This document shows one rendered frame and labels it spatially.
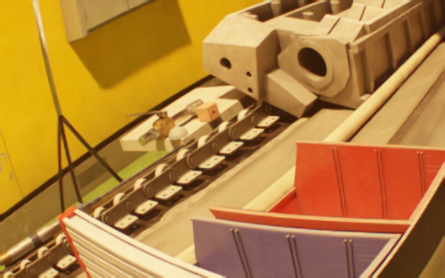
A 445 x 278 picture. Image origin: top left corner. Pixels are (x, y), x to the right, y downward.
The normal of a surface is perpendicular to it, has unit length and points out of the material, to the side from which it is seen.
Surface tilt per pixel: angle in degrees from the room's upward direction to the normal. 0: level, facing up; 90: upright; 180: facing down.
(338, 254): 88
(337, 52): 90
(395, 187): 88
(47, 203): 90
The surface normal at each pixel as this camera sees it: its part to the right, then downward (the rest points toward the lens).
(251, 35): -0.15, -0.63
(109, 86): 0.72, 0.04
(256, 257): -0.65, 0.41
